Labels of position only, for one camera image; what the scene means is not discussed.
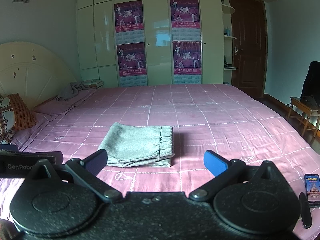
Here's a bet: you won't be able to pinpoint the black oblong object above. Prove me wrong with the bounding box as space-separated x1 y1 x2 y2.
298 192 313 229

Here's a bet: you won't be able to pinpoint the white patterned pillow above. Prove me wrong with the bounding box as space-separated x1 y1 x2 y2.
0 94 17 143

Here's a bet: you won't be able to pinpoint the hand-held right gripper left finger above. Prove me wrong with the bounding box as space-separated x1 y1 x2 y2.
24 149 123 203

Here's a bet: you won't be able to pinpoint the cream bed headboard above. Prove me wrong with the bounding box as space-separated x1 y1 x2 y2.
0 42 77 108

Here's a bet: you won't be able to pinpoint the pink checked bed sheet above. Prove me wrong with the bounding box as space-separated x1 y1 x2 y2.
0 84 320 240

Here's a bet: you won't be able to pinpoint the purple calendar wall poster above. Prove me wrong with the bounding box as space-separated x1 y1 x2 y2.
170 0 201 41
172 41 202 84
116 42 147 87
114 0 145 45

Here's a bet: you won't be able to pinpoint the brown wooden door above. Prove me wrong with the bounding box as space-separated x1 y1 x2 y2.
228 0 267 98

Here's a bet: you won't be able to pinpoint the wooden stool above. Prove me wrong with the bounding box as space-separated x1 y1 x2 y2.
286 96 320 143

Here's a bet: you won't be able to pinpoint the orange patterned pillow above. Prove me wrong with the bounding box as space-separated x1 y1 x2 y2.
7 93 38 131

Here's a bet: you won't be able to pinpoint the pink pillow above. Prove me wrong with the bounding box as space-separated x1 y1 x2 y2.
32 88 97 116

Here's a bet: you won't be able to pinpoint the white wardrobe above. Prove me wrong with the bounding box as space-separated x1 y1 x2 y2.
76 0 281 88

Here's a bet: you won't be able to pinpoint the crumpled grey cloth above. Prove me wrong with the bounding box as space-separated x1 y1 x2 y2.
56 81 93 102

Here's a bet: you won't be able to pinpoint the grey pants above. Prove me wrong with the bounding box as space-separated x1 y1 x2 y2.
97 122 175 168

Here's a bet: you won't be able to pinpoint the white corner shelves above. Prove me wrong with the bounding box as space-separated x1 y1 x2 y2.
220 0 238 71

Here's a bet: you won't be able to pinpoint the stack of books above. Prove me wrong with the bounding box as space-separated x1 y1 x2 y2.
82 79 104 89

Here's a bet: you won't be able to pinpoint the smartphone with lit screen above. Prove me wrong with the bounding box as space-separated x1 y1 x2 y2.
304 173 320 208

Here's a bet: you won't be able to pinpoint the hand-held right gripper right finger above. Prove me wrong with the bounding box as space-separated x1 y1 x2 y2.
188 150 288 202

